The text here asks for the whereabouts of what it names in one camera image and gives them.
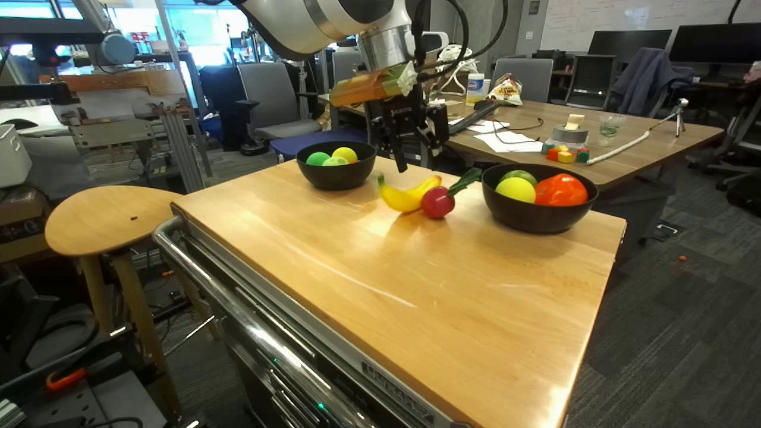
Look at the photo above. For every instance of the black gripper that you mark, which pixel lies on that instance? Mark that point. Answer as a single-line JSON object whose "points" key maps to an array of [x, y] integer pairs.
{"points": [[407, 124]]}

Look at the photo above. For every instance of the yellow plastic banana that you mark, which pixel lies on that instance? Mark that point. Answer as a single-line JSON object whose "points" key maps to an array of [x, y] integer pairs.
{"points": [[404, 200]]}

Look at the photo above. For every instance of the red radish with green leaves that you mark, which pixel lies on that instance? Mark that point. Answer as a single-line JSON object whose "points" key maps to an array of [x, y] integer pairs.
{"points": [[441, 200]]}

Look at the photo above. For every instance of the light green dimpled ball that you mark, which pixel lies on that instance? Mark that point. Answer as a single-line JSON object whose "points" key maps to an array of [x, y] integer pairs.
{"points": [[344, 153]]}

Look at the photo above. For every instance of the yellow green plastic lemon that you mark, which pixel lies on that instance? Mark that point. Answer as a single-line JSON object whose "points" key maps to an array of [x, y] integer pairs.
{"points": [[517, 188]]}

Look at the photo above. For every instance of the dark green smooth ball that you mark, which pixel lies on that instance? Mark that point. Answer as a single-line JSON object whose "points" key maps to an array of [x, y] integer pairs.
{"points": [[317, 159]]}

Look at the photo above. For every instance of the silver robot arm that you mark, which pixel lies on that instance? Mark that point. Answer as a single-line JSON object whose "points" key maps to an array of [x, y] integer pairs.
{"points": [[388, 89]]}

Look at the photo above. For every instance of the black bowl near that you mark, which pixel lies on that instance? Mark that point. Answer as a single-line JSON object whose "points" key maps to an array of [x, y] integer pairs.
{"points": [[336, 175]]}

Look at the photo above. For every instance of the black bowl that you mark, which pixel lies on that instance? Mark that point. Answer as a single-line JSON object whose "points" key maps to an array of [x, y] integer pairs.
{"points": [[336, 175], [532, 217]]}

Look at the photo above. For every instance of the green plastic lime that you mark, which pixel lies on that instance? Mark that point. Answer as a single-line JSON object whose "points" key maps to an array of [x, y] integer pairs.
{"points": [[522, 175]]}

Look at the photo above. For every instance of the black bowl far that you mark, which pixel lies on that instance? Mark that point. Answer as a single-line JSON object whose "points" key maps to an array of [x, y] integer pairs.
{"points": [[532, 217]]}

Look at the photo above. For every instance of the coloured toy blocks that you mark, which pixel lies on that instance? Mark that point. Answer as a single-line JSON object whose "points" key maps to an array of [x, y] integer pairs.
{"points": [[566, 156]]}

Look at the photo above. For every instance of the grey office chair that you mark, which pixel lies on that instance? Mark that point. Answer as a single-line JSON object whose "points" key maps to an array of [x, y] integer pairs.
{"points": [[270, 108]]}

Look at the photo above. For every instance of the orange red plastic pepper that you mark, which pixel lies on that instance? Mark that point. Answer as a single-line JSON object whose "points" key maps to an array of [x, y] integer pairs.
{"points": [[562, 191]]}

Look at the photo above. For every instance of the wooden top tool cart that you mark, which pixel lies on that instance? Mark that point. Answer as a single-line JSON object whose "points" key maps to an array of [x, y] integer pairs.
{"points": [[424, 325]]}

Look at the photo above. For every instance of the wooden desk back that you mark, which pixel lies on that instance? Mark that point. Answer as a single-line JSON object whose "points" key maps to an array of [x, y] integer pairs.
{"points": [[618, 147]]}

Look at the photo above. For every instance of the black monitor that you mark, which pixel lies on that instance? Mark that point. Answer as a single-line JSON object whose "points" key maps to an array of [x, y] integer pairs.
{"points": [[626, 45]]}

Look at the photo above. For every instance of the round wooden stool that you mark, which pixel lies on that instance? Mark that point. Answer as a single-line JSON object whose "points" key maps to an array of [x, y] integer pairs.
{"points": [[110, 221]]}

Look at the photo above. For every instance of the metal cart handle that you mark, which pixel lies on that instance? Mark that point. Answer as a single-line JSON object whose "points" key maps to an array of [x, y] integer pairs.
{"points": [[280, 381]]}

